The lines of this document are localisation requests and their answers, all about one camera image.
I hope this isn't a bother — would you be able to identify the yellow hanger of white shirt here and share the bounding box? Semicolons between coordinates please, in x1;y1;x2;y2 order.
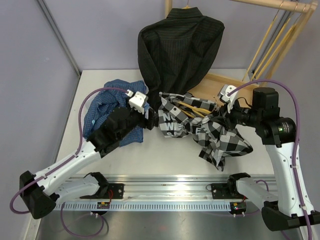
259;14;308;79

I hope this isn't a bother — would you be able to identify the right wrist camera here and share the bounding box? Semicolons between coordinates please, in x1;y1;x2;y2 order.
217;84;238;113

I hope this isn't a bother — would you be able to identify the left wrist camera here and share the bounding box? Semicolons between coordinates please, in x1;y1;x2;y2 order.
125;89;148;115

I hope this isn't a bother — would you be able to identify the aluminium rail base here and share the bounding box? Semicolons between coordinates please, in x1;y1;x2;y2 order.
62;173;278;201

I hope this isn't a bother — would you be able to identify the black pinstripe shirt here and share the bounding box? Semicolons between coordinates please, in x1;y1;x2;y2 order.
137;7;225;110

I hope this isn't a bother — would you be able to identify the aluminium corner frame post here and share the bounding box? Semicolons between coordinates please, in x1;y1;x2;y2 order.
35;0;82;78

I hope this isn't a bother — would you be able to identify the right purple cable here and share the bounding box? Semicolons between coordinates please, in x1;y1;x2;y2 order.
228;79;313;240

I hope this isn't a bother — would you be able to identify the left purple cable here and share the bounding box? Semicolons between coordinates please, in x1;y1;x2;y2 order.
9;87;130;215

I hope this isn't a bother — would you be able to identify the black white checkered shirt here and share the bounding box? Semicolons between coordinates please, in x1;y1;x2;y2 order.
158;92;253;172

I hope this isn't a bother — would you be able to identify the yellow hanger of blue shirt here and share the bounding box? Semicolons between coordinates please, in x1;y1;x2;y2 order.
250;15;294;82

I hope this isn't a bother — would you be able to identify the hanger of plaid shirt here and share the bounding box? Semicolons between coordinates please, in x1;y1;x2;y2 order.
242;13;278;82

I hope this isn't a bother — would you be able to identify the white slotted cable duct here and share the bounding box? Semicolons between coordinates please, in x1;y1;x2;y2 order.
55;201;231;212

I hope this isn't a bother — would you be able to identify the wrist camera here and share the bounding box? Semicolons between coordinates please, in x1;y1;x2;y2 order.
217;84;238;113
125;89;148;115

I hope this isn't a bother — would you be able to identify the blue plaid shirt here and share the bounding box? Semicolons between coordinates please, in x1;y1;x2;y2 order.
82;79;151;148

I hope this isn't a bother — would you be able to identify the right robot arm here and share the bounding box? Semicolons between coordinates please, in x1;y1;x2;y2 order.
218;84;320;231

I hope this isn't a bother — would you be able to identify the hanger of black shirt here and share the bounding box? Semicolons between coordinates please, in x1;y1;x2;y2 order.
182;0;191;10

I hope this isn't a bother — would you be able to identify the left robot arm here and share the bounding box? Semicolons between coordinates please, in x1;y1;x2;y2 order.
19;107;158;219

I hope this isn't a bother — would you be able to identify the hanger of checkered shirt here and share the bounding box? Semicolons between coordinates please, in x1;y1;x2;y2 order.
171;95;220;118

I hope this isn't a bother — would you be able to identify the purple cable under duct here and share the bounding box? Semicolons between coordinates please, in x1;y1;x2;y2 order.
59;202;110;237

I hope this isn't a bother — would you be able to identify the wooden clothes rack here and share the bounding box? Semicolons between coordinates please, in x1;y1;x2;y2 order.
164;0;318;108

